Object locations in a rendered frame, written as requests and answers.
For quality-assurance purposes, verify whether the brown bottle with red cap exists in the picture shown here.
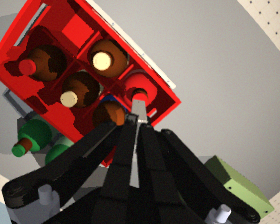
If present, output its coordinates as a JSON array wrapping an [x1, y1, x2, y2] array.
[[19, 45, 74, 82]]

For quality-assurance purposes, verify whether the green bottle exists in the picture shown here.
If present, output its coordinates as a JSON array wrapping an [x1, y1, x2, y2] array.
[[45, 135, 73, 165], [11, 114, 59, 157]]

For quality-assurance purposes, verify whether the red bottle with pink label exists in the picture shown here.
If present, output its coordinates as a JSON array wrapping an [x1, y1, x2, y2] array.
[[122, 69, 158, 108]]

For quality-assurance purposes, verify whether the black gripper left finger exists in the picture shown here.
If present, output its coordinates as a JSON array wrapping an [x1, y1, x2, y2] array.
[[1, 99, 139, 224]]

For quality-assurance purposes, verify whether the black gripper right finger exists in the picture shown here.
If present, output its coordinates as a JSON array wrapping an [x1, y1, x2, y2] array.
[[135, 100, 261, 224]]

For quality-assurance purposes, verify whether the red crate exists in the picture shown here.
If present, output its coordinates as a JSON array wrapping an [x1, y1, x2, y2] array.
[[0, 0, 181, 143]]

